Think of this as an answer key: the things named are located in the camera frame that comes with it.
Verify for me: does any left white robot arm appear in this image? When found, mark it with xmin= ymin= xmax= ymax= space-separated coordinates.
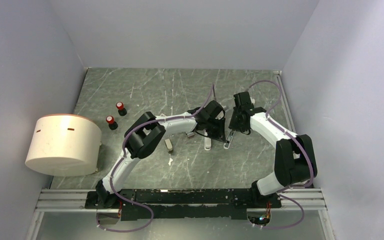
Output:
xmin=95 ymin=100 xmax=226 ymax=208

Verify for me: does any red stamp near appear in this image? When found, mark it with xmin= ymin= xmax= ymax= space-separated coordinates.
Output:
xmin=105 ymin=115 xmax=118 ymax=131

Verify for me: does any red stamp far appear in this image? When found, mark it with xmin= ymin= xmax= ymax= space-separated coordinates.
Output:
xmin=115 ymin=101 xmax=128 ymax=116

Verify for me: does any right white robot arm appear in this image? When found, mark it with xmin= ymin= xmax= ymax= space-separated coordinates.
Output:
xmin=228 ymin=91 xmax=318 ymax=207

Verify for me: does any white cylindrical container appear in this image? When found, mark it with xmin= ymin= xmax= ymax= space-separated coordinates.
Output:
xmin=25 ymin=114 xmax=102 ymax=177

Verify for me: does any red stamp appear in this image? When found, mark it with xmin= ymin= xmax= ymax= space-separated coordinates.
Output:
xmin=115 ymin=101 xmax=128 ymax=116
xmin=105 ymin=115 xmax=118 ymax=131

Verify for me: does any small beige stapler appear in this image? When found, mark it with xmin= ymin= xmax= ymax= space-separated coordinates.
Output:
xmin=164 ymin=139 xmax=174 ymax=154

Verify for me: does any aluminium frame rail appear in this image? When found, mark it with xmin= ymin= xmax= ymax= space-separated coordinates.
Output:
xmin=35 ymin=188 xmax=327 ymax=213

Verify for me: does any small blue stapler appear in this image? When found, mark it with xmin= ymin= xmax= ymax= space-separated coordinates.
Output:
xmin=223 ymin=130 xmax=236 ymax=150

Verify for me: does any long white stapler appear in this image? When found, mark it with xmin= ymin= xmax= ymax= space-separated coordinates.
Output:
xmin=204 ymin=130 xmax=212 ymax=151

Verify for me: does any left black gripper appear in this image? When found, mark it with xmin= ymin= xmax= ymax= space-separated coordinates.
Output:
xmin=205 ymin=118 xmax=227 ymax=144

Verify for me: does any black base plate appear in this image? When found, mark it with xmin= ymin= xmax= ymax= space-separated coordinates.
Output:
xmin=84 ymin=188 xmax=282 ymax=221

